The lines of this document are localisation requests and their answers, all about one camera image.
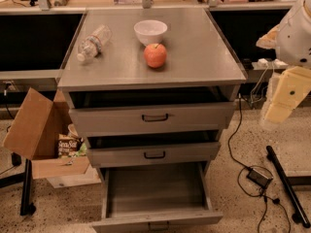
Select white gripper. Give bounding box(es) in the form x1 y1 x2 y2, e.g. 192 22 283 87
256 0 311 124

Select red apple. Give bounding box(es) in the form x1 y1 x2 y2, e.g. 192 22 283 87
144 44 167 68

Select grey metal drawer cabinet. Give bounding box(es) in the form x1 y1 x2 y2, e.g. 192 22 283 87
58 8 245 233

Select bottom grey drawer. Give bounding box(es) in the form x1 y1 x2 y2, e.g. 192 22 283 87
92 162 223 233

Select grey drawer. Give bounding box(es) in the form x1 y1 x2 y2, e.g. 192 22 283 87
92 162 223 233
69 102 234 137
87 142 220 168

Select middle grey drawer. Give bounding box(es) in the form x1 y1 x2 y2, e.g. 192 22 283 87
87 142 220 168

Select top grey drawer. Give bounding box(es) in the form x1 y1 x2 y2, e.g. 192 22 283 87
69 102 234 137

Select white power strip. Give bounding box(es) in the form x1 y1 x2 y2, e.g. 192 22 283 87
257 58 288 69

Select black power adapter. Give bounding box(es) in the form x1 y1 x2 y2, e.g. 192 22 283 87
247 167 273 189

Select black stand leg right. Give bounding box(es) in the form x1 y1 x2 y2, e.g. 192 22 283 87
266 146 311 228

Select black stand leg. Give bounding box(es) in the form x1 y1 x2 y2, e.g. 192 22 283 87
266 146 311 228
0 160 36 216

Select white bowl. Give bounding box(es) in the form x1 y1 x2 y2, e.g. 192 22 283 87
134 19 168 46

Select clear plastic water bottle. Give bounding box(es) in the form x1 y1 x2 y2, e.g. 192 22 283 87
77 24 112 62

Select sea salt snack bag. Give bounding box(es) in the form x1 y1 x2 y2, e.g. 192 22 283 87
57 134 81 158

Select brown cardboard box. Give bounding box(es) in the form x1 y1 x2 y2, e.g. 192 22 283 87
3 88 89 180

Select black stand leg left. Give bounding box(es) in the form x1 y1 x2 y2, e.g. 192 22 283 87
0 160 36 216

